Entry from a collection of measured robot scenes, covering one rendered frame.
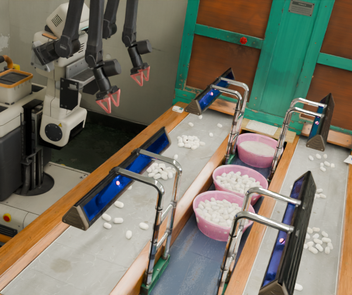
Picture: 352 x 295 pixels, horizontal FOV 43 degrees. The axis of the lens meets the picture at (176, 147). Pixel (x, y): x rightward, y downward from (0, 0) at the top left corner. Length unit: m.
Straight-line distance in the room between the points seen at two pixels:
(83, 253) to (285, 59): 1.64
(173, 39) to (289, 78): 1.34
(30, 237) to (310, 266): 1.03
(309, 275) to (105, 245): 0.75
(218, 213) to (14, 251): 0.83
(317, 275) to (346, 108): 1.24
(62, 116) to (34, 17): 1.98
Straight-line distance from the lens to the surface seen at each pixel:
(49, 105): 2.42
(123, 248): 1.69
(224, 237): 1.89
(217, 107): 2.82
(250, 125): 2.74
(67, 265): 1.62
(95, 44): 2.04
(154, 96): 3.96
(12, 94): 2.55
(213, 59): 2.82
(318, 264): 1.86
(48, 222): 1.76
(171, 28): 3.76
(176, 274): 1.71
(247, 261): 1.71
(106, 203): 1.34
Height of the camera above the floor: 1.84
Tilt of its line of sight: 27 degrees down
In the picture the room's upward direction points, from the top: 9 degrees clockwise
